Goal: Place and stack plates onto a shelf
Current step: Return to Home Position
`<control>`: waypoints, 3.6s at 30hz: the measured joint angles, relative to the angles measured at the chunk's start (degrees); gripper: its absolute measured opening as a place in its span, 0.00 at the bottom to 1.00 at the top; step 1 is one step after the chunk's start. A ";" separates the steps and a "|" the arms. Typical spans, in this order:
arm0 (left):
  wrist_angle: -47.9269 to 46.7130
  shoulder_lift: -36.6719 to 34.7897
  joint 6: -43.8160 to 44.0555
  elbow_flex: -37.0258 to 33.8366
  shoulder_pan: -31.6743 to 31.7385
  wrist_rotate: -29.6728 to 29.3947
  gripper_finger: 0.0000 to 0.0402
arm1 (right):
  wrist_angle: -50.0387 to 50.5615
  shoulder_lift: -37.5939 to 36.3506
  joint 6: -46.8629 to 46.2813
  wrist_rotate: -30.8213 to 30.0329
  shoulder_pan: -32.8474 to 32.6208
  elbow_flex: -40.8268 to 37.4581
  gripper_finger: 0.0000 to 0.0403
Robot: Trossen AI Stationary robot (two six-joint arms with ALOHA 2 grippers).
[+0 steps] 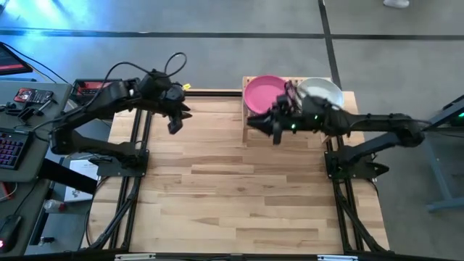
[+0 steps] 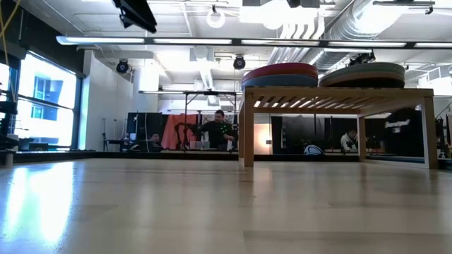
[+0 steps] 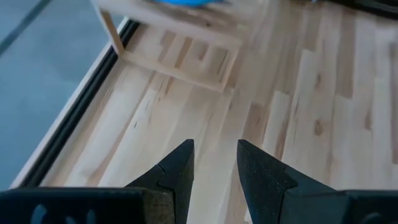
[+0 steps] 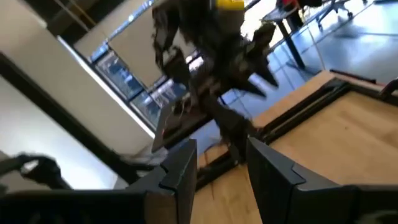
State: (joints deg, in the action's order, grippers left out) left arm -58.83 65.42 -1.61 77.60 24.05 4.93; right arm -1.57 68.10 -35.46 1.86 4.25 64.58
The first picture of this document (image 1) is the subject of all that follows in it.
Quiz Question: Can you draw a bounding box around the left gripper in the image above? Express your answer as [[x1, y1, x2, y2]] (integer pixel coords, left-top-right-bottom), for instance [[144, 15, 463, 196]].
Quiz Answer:
[[161, 83, 194, 135]]

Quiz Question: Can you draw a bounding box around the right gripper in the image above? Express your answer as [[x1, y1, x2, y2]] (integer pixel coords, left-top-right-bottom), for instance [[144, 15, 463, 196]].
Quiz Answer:
[[247, 81, 329, 146]]

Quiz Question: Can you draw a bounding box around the pink plate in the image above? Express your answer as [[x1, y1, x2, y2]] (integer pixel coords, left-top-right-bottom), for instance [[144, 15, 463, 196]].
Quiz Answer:
[[243, 75, 290, 115]]

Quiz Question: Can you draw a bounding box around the grey plate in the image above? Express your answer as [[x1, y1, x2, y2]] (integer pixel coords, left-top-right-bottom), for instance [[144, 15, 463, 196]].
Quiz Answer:
[[296, 77, 345, 112]]

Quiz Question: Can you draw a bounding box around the wooden slatted shelf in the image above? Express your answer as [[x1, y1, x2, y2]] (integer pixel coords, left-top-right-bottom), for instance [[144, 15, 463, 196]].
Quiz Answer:
[[241, 75, 342, 144]]

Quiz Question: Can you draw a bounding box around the red black equipment case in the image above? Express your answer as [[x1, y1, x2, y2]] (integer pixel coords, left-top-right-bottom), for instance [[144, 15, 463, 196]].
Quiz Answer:
[[70, 78, 124, 109]]

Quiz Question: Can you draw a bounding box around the white booklet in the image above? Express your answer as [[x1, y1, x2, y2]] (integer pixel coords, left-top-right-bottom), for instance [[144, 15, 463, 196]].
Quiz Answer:
[[63, 158, 99, 203]]

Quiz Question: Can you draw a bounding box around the grey side desk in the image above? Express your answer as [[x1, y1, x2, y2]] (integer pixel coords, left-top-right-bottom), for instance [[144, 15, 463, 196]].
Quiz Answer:
[[0, 80, 73, 258]]

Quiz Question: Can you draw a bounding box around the black flat bar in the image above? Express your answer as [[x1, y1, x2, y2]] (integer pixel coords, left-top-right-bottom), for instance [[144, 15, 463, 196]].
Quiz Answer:
[[38, 158, 99, 196]]

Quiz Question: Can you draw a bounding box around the smartphone with red case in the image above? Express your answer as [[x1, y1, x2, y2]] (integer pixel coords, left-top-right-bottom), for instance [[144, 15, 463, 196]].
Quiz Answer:
[[13, 87, 54, 105]]

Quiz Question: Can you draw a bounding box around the black clip gadget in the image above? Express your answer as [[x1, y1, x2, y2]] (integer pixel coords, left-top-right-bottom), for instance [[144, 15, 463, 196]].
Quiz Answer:
[[17, 107, 36, 123]]

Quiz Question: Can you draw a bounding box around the clear bottle red cap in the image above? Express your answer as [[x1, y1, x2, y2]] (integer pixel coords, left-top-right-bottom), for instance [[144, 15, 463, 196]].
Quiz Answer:
[[43, 199, 67, 214]]

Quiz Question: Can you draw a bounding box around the grey metal table stand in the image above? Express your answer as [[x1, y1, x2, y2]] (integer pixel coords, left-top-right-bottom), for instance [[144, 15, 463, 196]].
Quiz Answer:
[[398, 94, 464, 213]]

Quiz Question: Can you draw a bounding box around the black backlit keyboard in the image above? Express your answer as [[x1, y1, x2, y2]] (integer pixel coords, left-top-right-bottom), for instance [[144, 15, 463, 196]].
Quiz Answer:
[[0, 127, 36, 171]]

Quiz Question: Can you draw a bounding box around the black device green light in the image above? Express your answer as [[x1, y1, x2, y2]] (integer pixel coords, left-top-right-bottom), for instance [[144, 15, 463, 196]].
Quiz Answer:
[[449, 108, 464, 128]]

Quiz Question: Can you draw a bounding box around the black computer mouse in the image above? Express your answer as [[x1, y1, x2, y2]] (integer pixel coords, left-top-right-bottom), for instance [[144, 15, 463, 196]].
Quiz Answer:
[[0, 214, 22, 254]]

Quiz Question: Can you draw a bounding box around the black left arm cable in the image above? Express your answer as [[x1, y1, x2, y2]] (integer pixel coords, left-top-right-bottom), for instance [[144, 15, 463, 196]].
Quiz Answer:
[[81, 51, 189, 109]]

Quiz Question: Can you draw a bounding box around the silver metal bracket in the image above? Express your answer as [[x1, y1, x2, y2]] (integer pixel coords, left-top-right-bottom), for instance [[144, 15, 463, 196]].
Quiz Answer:
[[317, 254, 359, 261], [115, 253, 157, 261]]

